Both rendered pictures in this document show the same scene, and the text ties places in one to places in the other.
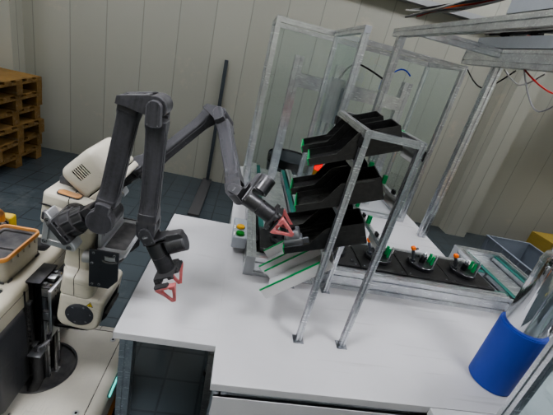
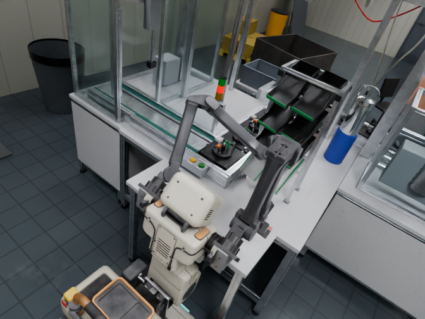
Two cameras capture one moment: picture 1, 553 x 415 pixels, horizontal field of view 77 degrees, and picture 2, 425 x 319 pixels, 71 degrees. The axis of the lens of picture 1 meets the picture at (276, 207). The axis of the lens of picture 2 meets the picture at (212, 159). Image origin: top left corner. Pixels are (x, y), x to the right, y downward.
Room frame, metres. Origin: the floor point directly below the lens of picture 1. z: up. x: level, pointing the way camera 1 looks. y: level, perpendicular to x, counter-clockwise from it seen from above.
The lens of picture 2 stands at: (0.57, 1.28, 2.19)
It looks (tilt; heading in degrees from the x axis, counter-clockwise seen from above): 38 degrees down; 307
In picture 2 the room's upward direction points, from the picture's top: 14 degrees clockwise
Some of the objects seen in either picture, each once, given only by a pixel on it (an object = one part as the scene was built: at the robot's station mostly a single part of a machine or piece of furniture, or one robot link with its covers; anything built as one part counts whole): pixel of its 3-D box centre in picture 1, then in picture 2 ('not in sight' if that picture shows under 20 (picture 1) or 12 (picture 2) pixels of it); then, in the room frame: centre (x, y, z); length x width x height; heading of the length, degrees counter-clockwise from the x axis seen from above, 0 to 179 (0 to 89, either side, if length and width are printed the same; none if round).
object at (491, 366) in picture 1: (506, 353); (339, 145); (1.07, -0.96, 1.00); 0.16 x 0.16 x 0.27
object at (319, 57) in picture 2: not in sight; (289, 68); (3.02, -3.49, 0.41); 1.19 x 0.98 x 0.82; 90
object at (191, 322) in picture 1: (229, 272); (216, 194); (1.34, 0.14, 0.84); 0.90 x 0.70 x 0.03; 8
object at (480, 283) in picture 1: (465, 265); not in sight; (1.69, -1.05, 1.01); 0.24 x 0.24 x 0.13; 9
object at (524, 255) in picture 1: (527, 271); (269, 79); (2.48, -2.00, 0.73); 0.62 x 0.42 x 0.23; 9
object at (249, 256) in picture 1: (251, 220); (176, 148); (1.78, 0.12, 0.91); 0.89 x 0.06 x 0.11; 9
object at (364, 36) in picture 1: (332, 142); (227, 69); (1.74, -0.19, 1.46); 0.03 x 0.03 x 1.00; 9
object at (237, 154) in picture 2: (282, 243); (222, 153); (1.53, -0.07, 0.96); 0.24 x 0.24 x 0.02; 9
